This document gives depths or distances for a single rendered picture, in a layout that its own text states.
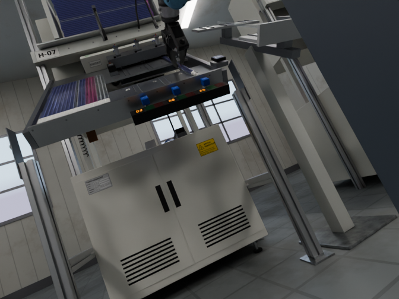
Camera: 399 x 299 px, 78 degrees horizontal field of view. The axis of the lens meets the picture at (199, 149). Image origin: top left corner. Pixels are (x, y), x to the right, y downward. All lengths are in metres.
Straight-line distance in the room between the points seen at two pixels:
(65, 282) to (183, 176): 0.57
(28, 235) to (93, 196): 3.35
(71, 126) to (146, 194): 0.42
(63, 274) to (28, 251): 3.60
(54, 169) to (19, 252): 1.22
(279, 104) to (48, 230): 0.91
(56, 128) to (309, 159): 0.90
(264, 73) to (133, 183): 0.72
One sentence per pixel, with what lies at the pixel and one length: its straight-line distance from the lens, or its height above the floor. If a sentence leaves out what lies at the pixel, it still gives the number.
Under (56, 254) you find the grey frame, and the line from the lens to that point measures 0.86.
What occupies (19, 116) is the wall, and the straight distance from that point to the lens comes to 4.90.
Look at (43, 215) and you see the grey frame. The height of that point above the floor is 0.47.
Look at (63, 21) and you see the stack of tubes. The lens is 1.69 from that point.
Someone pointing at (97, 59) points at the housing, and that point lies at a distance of 1.51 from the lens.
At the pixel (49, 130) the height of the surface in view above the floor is 0.71.
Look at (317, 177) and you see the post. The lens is 1.05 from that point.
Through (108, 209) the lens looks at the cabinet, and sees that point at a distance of 1.12.
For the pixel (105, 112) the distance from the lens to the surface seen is 0.87.
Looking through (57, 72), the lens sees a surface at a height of 1.33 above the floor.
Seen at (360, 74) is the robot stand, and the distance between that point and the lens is 0.32.
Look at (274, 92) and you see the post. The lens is 1.07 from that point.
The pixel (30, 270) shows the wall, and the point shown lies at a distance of 4.45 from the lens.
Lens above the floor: 0.35
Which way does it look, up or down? 9 degrees up
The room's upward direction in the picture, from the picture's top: 23 degrees counter-clockwise
